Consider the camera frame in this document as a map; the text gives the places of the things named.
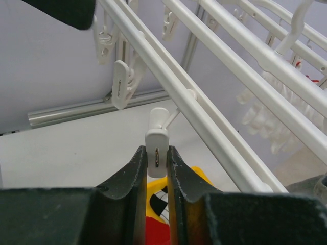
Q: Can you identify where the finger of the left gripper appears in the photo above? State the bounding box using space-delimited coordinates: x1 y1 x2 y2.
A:
24 0 96 31

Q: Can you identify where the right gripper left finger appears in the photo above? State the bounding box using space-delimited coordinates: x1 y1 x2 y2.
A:
1 146 147 244

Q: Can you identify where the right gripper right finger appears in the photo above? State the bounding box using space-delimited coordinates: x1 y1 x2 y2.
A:
167 146 326 244

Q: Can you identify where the striped black white sock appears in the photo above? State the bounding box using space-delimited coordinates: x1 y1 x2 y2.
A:
149 186 169 225

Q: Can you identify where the red sock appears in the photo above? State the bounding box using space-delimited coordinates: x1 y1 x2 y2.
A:
145 217 170 245

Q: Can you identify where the white hanger clip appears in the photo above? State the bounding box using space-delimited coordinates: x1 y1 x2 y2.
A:
145 107 170 178

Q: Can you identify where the white plastic clip hanger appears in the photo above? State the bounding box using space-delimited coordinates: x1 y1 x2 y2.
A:
104 1 326 191

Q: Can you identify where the white fluffy sock on hanger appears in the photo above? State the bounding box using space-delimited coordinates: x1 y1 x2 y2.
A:
236 71 327 154

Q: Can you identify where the grey sock on hanger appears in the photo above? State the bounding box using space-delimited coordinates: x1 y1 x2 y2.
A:
286 174 326 205

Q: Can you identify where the yellow plastic tray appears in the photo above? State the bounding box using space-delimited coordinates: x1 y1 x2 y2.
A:
145 166 214 223

